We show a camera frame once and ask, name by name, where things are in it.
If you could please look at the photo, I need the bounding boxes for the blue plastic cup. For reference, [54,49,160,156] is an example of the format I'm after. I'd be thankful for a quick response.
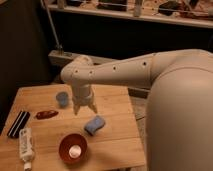
[56,92,69,107]

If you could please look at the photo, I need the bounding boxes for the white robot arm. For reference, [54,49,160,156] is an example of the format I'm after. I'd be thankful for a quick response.
[61,49,213,171]

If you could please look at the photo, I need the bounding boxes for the red glossy wrapper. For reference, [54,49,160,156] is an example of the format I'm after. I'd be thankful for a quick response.
[35,110,58,120]

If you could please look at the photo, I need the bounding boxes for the white tube bottle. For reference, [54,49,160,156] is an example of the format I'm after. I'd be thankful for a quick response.
[19,128,34,171]

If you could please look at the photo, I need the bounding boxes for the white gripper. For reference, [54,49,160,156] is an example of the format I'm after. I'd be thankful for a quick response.
[71,84,98,115]

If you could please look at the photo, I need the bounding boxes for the blue sponge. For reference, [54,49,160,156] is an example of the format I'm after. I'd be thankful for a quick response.
[84,115,105,136]

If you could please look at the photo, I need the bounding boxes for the red ceramic bowl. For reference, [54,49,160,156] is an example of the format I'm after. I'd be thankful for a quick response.
[59,133,87,164]

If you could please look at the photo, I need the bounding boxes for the white wall shelf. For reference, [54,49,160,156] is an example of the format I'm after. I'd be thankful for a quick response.
[40,0,213,29]

